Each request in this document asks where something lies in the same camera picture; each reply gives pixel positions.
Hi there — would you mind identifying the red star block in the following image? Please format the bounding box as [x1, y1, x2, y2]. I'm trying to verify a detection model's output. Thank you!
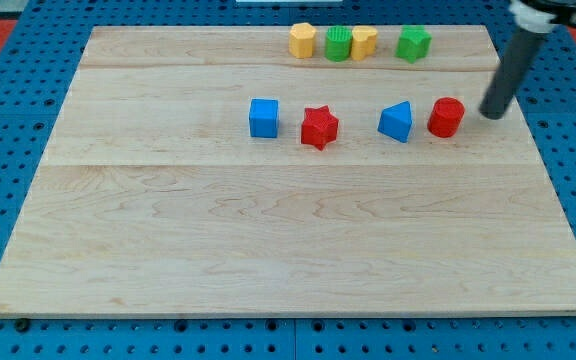
[300, 105, 339, 151]

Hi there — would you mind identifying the green star block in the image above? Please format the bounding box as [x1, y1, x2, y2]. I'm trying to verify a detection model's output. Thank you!
[394, 25, 432, 63]

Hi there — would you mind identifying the blue cube block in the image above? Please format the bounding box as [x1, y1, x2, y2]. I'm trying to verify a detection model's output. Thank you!
[249, 98, 279, 138]

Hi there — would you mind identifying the wooden board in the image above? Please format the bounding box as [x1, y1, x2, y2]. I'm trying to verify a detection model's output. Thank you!
[0, 25, 576, 319]

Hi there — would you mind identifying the blue triangle block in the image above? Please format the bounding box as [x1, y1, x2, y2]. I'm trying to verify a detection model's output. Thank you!
[377, 101, 414, 143]

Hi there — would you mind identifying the yellow hexagon block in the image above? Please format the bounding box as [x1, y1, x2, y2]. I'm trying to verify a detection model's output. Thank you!
[288, 22, 317, 59]

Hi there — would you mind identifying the green cylinder block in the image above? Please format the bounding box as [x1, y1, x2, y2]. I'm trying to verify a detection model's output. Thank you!
[324, 25, 352, 62]

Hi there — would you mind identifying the yellow heart block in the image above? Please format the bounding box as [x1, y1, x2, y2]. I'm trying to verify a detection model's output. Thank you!
[350, 25, 378, 61]

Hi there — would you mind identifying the red cylinder block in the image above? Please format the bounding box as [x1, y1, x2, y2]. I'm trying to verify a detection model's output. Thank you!
[427, 97, 465, 138]

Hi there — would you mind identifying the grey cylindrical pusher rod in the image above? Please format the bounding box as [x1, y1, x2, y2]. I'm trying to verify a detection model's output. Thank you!
[479, 27, 547, 120]

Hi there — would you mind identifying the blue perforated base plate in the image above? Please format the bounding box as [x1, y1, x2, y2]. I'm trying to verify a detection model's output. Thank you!
[0, 0, 576, 359]

